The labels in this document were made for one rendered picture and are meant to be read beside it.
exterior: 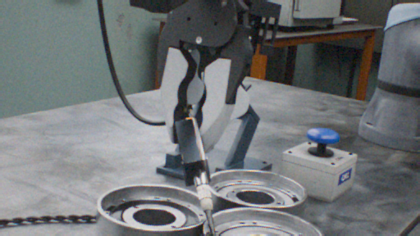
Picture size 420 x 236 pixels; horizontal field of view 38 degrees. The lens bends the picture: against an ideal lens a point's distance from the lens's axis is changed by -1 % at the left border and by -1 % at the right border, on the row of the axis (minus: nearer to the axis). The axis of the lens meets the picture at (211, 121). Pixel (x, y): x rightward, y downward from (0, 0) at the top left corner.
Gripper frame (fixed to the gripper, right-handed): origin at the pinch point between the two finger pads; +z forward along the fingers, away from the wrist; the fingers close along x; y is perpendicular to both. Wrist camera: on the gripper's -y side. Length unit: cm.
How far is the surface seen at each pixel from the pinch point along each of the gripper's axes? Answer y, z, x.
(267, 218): 2.9, 6.0, -8.6
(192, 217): -1.3, 7.1, -3.0
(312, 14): 216, -26, 90
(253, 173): 11.4, 4.4, -1.8
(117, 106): 33, 6, 38
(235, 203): 2.2, 5.5, -5.3
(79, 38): 138, 3, 158
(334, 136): 21.5, -0.4, -6.2
